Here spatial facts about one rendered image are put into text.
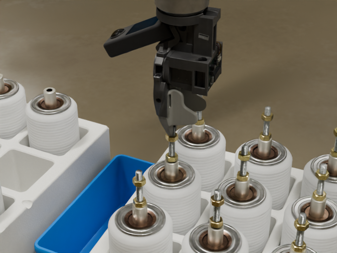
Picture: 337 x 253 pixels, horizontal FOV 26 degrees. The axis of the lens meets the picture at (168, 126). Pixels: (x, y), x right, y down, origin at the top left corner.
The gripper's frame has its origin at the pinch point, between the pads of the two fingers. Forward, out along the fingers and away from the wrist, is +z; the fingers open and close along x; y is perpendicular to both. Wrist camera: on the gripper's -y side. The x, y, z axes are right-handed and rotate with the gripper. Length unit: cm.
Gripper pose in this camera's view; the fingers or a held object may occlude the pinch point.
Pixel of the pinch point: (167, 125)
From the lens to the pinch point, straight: 111.9
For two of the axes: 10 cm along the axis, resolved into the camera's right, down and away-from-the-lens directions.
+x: 3.5, -5.2, 7.8
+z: 0.0, 8.3, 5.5
